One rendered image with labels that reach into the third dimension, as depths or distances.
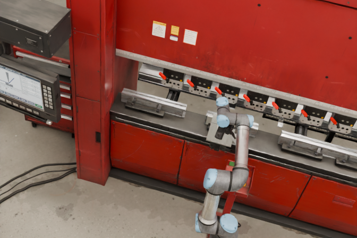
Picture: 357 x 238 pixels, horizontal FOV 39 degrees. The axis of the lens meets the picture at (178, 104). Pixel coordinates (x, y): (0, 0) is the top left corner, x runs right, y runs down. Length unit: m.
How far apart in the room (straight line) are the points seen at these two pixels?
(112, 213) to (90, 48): 1.57
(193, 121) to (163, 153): 0.39
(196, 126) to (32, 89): 1.28
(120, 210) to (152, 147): 0.66
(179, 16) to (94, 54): 0.61
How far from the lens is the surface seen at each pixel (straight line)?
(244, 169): 2.90
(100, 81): 3.47
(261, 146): 3.77
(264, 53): 3.23
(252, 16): 3.08
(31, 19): 2.89
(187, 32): 3.24
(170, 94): 3.99
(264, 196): 4.15
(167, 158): 4.03
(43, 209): 4.36
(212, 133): 3.58
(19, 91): 3.24
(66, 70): 3.63
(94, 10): 3.10
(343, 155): 3.86
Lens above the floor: 3.71
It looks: 47 degrees down
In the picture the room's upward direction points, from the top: 9 degrees clockwise
